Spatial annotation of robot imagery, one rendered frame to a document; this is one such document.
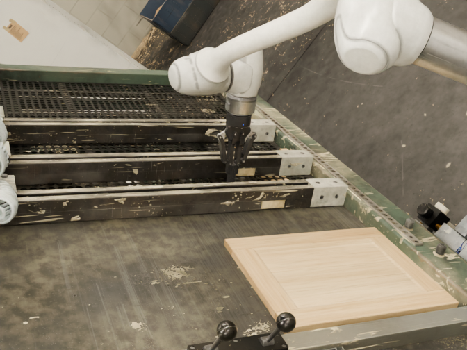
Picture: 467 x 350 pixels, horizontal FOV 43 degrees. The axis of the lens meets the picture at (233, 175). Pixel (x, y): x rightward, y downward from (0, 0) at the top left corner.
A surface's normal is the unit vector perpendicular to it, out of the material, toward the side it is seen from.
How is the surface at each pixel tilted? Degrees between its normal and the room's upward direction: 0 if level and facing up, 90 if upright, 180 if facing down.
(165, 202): 90
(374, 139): 0
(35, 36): 90
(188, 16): 90
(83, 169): 90
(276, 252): 58
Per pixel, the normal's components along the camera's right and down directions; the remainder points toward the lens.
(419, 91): -0.70, -0.45
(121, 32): 0.38, 0.42
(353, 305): 0.15, -0.90
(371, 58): -0.34, 0.83
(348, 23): -0.69, -0.17
